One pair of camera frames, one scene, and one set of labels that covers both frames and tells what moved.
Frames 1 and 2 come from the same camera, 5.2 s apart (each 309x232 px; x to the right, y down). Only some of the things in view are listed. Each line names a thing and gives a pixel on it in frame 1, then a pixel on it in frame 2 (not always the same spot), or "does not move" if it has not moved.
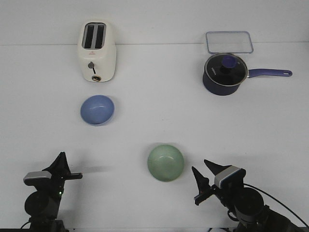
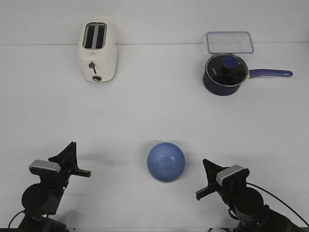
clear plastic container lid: [229, 42] does not move
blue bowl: [97, 109] → [165, 162]
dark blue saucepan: [223, 90] does not move
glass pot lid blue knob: [226, 69] does not move
